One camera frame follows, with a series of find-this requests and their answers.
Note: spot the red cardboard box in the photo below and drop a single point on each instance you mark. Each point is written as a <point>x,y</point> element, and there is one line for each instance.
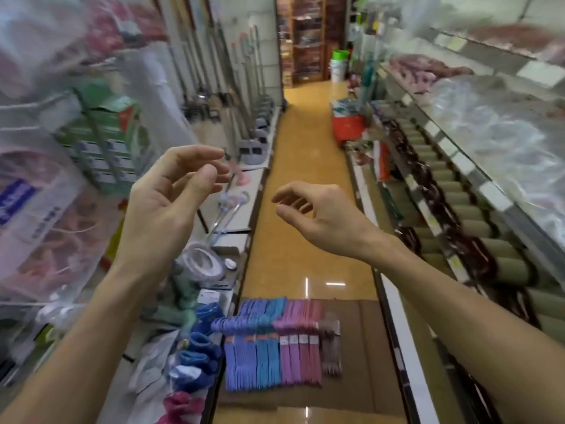
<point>348,125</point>

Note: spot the person's right forearm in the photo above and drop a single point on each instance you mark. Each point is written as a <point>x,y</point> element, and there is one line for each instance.
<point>463,331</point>

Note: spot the person's right hand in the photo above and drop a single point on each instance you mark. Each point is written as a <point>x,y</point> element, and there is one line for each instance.
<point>329,216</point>

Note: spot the pink cloth slipper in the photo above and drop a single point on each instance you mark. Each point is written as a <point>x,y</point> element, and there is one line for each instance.
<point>181,408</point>

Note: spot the person's right thumb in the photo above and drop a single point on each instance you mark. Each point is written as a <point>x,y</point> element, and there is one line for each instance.
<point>293,216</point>

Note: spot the person's left thumb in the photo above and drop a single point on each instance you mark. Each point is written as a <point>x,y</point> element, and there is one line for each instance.
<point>196,183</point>

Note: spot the bundle of purple pink hangers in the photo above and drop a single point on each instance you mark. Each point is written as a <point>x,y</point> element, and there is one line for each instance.
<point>300,344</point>

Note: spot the brown wooden display shelf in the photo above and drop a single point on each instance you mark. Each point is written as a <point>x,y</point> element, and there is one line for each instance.
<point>309,39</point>

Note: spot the clear bag of pink goods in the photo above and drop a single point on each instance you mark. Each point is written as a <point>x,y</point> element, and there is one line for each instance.
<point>48,225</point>

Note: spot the white store shelf unit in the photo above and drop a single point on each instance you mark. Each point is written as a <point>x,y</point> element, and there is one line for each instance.
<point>238,225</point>

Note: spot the brown cardboard sheet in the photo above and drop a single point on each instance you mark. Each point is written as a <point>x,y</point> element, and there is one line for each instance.
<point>366,357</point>

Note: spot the bundle of blue hangers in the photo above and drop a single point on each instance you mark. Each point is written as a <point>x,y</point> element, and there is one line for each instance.
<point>254,353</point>

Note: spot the pile of blue cloth slippers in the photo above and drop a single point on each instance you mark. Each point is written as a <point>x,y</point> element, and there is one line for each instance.
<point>198,353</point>

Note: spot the small round white item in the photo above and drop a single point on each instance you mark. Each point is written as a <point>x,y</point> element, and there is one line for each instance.
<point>230,264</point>

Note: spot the pink plastic item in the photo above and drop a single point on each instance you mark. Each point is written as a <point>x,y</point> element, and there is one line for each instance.
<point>240,174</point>

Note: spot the bundle of brown hangers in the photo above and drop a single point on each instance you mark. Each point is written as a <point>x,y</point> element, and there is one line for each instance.
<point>331,344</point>

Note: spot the green cloth slippers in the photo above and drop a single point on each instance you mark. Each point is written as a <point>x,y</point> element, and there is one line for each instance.
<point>179,295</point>

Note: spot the white bucket with green lid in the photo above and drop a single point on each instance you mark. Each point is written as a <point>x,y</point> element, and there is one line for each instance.
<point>339,65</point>

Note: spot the pile of pink goods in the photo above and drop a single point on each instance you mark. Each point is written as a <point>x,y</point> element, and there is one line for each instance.
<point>419,68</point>

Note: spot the person's left hand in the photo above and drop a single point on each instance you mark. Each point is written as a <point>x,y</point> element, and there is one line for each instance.
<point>154,203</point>

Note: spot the metal store shelf rack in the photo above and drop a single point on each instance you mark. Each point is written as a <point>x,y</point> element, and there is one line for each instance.
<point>450,158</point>

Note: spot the blue and silver tool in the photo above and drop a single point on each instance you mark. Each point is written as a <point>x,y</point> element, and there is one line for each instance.
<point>229,211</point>

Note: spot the row of hanging mops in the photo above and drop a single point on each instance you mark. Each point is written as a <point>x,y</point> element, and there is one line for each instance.
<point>229,70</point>

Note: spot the stack of green boxes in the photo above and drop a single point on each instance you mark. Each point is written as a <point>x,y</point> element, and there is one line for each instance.
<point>106,136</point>

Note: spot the person's left forearm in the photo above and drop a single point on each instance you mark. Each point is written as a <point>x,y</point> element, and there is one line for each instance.
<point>75,357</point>

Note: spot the pile of clear plastic bags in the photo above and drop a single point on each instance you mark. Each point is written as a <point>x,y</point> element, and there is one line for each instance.
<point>498,127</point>

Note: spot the row of olive rolls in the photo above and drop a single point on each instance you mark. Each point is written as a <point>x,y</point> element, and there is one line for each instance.
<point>476,229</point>

